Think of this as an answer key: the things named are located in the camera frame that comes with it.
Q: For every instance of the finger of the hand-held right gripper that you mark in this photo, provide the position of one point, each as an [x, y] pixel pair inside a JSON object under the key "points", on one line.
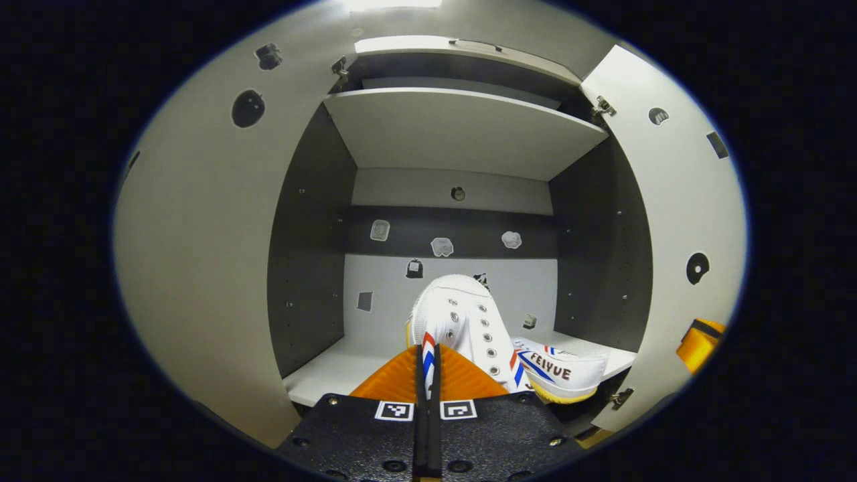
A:
{"points": [[699, 345]]}

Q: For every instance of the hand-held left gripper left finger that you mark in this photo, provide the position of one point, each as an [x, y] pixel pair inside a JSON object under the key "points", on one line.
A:
{"points": [[361, 435]]}

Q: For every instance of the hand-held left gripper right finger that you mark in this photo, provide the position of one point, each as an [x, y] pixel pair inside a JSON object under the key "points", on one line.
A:
{"points": [[495, 435]]}

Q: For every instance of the white striped canvas shoe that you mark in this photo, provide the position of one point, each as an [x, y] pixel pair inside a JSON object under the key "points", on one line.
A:
{"points": [[569, 375], [462, 314]]}

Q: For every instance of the white cabinet door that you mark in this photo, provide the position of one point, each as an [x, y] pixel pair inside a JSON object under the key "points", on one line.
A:
{"points": [[689, 201], [201, 234]]}

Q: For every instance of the white shoe cabinet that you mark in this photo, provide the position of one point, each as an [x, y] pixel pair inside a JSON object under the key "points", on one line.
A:
{"points": [[308, 234]]}

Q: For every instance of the white cabinet shelf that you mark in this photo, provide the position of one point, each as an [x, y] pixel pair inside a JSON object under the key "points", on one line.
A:
{"points": [[462, 127], [455, 84]]}

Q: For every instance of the white cabinet drawer front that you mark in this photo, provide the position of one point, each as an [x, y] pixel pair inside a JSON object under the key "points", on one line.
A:
{"points": [[402, 45]]}

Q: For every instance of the ceiling light panel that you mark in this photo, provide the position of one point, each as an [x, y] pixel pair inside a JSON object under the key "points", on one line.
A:
{"points": [[392, 4]]}

